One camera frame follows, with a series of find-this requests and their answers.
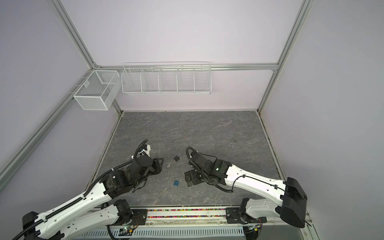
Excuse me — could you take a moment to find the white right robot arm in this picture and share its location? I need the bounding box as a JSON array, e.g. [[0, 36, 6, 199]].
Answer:
[[185, 147, 308, 228]]

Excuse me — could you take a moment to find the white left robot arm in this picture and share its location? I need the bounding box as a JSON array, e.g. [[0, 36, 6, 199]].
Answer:
[[14, 154, 164, 240]]

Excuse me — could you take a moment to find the black padlock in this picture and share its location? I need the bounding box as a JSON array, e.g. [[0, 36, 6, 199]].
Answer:
[[174, 154, 182, 162]]

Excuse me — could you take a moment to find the white mesh box basket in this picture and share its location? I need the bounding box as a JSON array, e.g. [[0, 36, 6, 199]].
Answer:
[[74, 70, 122, 111]]

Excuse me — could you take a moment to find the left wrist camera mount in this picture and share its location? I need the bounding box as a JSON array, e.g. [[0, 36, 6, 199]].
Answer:
[[139, 144, 151, 157]]

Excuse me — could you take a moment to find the black corrugated right cable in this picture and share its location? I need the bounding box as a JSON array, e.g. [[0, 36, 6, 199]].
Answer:
[[185, 146, 232, 193]]

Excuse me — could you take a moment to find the black corrugated cable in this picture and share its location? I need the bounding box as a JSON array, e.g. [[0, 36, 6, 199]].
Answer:
[[185, 146, 232, 193], [83, 138, 149, 196]]

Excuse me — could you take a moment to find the black corrugated left cable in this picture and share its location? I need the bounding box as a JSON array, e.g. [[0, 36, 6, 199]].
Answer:
[[83, 138, 149, 196]]

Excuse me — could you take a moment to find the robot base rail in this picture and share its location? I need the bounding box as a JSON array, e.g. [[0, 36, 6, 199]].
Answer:
[[64, 206, 267, 240]]

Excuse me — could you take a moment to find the white wire shelf basket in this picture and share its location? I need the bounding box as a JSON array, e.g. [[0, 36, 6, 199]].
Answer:
[[121, 62, 212, 95]]

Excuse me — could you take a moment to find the aluminium enclosure frame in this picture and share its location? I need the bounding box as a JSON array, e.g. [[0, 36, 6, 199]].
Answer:
[[0, 0, 316, 208]]

